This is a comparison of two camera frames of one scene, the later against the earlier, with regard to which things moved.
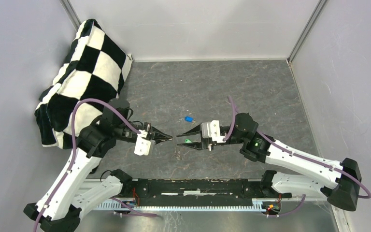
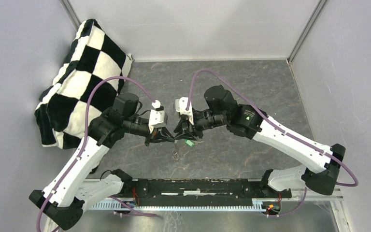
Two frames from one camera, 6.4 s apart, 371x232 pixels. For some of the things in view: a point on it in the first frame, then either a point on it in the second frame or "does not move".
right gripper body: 206,141 → 189,127
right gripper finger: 192,131 → 178,127
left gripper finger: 158,141 does not move
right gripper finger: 195,145 → 190,137
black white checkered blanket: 95,67 does not move
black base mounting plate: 230,188 does not move
